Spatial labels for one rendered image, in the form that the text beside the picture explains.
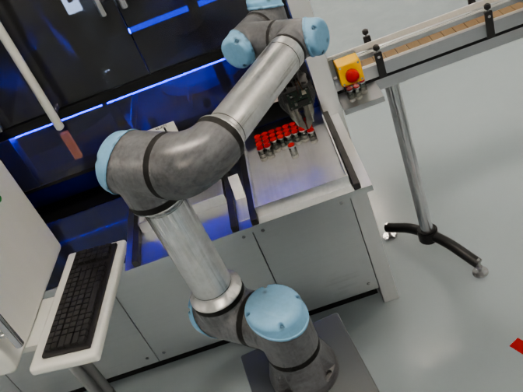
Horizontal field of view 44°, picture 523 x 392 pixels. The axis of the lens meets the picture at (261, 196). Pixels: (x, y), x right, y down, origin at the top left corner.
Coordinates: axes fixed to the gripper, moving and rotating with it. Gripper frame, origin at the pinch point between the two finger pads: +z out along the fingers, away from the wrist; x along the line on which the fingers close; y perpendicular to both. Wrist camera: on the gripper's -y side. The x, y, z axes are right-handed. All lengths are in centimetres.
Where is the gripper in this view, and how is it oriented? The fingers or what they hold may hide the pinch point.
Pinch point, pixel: (305, 123)
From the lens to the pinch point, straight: 162.7
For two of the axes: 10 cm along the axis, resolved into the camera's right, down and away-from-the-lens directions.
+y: 1.3, 5.7, -8.1
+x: 9.4, -3.3, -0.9
